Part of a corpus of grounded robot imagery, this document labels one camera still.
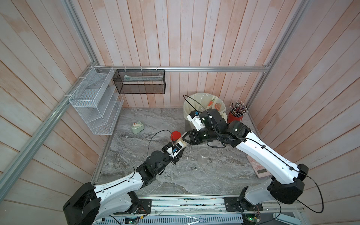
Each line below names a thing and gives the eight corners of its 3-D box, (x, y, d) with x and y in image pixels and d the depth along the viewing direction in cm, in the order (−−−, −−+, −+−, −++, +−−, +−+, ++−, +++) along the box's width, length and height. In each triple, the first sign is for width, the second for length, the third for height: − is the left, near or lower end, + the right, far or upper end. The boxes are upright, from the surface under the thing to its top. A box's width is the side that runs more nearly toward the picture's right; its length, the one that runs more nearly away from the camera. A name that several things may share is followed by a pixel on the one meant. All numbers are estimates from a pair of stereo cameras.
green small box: (135, 135, 105) (132, 129, 99) (132, 131, 108) (129, 125, 102) (144, 130, 108) (142, 124, 102) (141, 126, 111) (139, 120, 105)
